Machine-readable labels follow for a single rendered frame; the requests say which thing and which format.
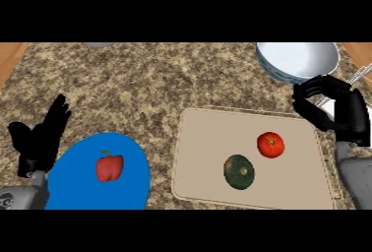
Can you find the white bowl with blue pattern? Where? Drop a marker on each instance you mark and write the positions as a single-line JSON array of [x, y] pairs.
[[297, 60]]

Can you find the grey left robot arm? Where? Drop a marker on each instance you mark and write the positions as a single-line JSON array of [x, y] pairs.
[[26, 192]]

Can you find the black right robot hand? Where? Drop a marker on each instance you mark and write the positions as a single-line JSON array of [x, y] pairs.
[[344, 111]]

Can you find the blue round plate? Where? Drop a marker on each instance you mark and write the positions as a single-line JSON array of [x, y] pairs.
[[99, 174]]

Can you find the beige rectangular tray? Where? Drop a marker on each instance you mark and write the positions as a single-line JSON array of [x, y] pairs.
[[251, 160]]

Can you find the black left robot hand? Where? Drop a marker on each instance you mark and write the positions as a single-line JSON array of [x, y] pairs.
[[43, 138]]

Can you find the dark green squash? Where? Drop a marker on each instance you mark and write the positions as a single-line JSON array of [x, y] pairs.
[[240, 172]]

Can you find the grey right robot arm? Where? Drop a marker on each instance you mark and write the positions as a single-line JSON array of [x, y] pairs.
[[355, 177]]

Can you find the red bell pepper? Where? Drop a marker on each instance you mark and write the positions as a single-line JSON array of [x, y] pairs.
[[110, 167]]

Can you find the red tomato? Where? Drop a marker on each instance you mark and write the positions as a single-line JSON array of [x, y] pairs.
[[271, 144]]

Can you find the grey round object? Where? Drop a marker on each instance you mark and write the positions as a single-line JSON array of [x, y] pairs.
[[99, 44]]

